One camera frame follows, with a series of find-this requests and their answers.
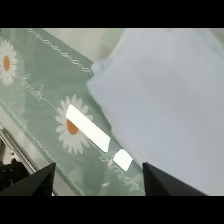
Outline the light blue shirt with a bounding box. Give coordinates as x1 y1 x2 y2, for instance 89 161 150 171
85 28 224 196

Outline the silver frame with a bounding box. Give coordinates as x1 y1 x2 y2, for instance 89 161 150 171
0 122 38 175

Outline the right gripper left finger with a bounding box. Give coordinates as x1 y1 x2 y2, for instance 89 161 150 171
0 162 57 197

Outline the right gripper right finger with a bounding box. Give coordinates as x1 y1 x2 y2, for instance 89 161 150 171
142 161 208 197

